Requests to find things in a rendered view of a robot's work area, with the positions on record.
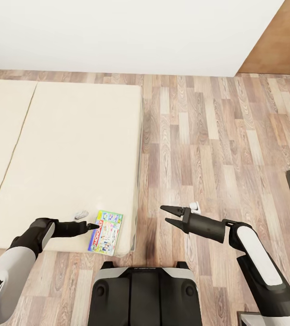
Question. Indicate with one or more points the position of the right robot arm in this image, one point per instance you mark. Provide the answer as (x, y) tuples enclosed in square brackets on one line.
[(268, 286)]

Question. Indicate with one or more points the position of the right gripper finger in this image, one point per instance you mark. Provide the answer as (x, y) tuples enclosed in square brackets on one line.
[(175, 210), (175, 222)]

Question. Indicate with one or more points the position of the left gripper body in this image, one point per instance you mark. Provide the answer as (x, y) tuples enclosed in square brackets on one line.
[(75, 228)]

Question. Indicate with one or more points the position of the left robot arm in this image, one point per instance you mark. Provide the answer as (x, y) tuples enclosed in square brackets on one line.
[(16, 263)]

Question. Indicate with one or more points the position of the board game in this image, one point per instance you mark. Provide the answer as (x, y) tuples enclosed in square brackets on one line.
[(104, 239)]

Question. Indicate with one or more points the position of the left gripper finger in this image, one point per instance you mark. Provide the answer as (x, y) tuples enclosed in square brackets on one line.
[(92, 226)]

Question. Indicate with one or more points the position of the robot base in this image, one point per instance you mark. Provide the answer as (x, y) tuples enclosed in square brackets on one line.
[(145, 296)]

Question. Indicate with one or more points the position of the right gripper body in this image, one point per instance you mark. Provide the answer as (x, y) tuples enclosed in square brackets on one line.
[(196, 223)]

